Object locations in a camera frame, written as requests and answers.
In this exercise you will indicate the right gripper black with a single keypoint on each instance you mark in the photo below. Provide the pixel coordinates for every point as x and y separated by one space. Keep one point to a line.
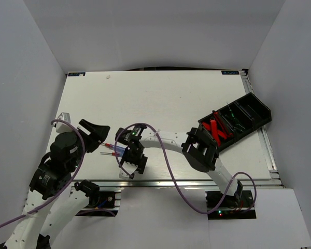
141 164

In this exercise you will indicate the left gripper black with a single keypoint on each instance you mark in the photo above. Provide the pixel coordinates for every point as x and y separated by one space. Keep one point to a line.
99 132

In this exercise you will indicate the green black precision screwdriver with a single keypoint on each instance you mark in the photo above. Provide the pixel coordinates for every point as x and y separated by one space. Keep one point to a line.
231 112

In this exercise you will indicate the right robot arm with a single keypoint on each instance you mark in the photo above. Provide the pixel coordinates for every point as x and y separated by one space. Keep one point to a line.
198 148

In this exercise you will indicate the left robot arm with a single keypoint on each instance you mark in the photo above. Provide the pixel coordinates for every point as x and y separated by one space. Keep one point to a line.
36 227

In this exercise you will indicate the blue label sticker left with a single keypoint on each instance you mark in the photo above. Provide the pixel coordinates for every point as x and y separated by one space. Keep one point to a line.
76 74

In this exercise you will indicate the blue label sticker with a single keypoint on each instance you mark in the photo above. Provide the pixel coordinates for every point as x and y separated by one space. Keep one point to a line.
230 72
76 74

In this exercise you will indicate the black divided container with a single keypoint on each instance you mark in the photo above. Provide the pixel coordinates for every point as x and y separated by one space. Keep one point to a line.
249 110

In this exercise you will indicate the blue label sticker right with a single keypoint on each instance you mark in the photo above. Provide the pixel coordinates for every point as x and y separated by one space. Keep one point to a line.
230 72

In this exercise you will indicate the blue handle screwdriver lower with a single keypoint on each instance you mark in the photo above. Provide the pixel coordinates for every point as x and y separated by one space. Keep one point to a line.
112 154

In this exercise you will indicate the blue handle screwdriver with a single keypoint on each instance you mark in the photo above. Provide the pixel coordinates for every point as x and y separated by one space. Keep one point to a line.
117 149
112 154

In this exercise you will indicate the blue handle screwdriver upper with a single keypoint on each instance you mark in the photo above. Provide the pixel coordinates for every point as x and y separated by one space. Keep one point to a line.
117 149

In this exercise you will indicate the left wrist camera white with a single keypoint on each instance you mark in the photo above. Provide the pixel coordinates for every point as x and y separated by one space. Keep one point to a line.
61 127

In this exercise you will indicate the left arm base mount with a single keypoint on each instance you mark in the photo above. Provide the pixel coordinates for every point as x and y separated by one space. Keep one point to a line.
99 201

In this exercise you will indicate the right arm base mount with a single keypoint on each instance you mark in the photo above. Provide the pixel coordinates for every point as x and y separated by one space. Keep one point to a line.
230 209

